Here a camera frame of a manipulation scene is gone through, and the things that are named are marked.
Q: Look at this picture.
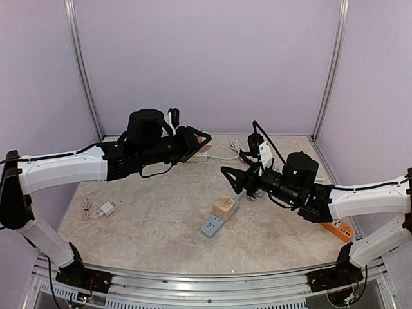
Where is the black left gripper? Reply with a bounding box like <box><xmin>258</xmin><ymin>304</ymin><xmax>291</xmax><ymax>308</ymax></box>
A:
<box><xmin>138</xmin><ymin>125</ymin><xmax>212</xmax><ymax>167</ymax></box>

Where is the pink plug adapter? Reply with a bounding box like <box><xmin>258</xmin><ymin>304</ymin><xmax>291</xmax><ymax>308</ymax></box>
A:
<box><xmin>197</xmin><ymin>136</ymin><xmax>212</xmax><ymax>153</ymax></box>

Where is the white power strip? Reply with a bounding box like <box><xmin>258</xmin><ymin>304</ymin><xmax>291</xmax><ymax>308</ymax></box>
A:
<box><xmin>189</xmin><ymin>140</ymin><xmax>255</xmax><ymax>164</ymax></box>

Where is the beige cube socket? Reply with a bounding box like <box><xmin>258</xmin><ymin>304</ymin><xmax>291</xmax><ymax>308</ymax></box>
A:
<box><xmin>212</xmin><ymin>196</ymin><xmax>236</xmax><ymax>221</ymax></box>

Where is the blue power strip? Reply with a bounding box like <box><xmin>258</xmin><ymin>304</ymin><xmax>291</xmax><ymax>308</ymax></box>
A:
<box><xmin>200</xmin><ymin>191</ymin><xmax>251</xmax><ymax>239</ymax></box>

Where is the orange power strip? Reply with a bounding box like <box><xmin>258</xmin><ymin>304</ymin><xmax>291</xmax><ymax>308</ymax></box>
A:
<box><xmin>317</xmin><ymin>180</ymin><xmax>355</xmax><ymax>243</ymax></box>

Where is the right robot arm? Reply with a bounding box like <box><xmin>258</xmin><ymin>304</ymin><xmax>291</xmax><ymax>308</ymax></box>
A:
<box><xmin>221</xmin><ymin>152</ymin><xmax>411</xmax><ymax>286</ymax></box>

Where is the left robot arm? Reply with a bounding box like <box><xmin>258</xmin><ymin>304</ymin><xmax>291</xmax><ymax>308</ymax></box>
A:
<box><xmin>1</xmin><ymin>108</ymin><xmax>212</xmax><ymax>286</ymax></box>

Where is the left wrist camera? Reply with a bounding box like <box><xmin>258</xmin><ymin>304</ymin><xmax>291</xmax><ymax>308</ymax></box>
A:
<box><xmin>164</xmin><ymin>108</ymin><xmax>180</xmax><ymax>136</ymax></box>

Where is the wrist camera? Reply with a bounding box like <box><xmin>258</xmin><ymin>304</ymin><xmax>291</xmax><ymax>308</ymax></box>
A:
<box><xmin>164</xmin><ymin>108</ymin><xmax>180</xmax><ymax>136</ymax></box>
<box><xmin>247</xmin><ymin>133</ymin><xmax>274</xmax><ymax>169</ymax></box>

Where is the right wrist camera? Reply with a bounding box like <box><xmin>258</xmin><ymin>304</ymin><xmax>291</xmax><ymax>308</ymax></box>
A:
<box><xmin>247</xmin><ymin>133</ymin><xmax>274</xmax><ymax>169</ymax></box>

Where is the white charger with cable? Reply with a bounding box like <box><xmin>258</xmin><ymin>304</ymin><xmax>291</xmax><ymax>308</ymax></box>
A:
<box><xmin>81</xmin><ymin>198</ymin><xmax>115</xmax><ymax>221</ymax></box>

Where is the front aluminium rail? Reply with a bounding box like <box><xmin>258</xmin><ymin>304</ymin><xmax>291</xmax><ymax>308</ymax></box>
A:
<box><xmin>21</xmin><ymin>255</ymin><xmax>400</xmax><ymax>308</ymax></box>

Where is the left aluminium frame post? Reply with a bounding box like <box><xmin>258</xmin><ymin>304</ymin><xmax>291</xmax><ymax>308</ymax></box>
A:
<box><xmin>64</xmin><ymin>0</ymin><xmax>105</xmax><ymax>141</ymax></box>

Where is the aluminium frame post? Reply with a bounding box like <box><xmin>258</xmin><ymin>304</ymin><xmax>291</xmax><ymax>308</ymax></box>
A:
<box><xmin>64</xmin><ymin>0</ymin><xmax>105</xmax><ymax>141</ymax></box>
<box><xmin>311</xmin><ymin>0</ymin><xmax>350</xmax><ymax>144</ymax></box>

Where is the right aluminium frame post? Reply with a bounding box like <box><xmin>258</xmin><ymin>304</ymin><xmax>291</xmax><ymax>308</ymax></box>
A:
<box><xmin>311</xmin><ymin>0</ymin><xmax>350</xmax><ymax>144</ymax></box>

